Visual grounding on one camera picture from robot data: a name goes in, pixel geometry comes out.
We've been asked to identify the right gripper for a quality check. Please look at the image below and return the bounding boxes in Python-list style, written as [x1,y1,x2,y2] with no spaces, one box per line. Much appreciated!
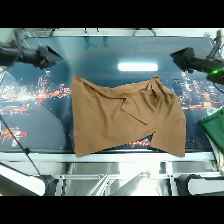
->
[170,47,196,73]

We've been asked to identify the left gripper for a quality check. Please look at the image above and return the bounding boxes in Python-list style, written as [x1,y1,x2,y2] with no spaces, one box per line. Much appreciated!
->
[37,45,64,70]

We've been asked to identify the green garment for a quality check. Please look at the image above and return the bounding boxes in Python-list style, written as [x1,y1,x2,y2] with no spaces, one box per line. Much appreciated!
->
[198,107,224,155]

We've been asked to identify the brown T-shirt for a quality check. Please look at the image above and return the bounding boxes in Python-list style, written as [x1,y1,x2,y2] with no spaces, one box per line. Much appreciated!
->
[70,75,187,158]

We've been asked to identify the black cable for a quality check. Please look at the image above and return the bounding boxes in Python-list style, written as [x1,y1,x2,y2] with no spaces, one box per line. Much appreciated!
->
[0,114,44,178]

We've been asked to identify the silver frame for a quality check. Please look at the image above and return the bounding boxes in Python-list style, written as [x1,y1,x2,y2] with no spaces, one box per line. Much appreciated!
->
[0,151,224,197]

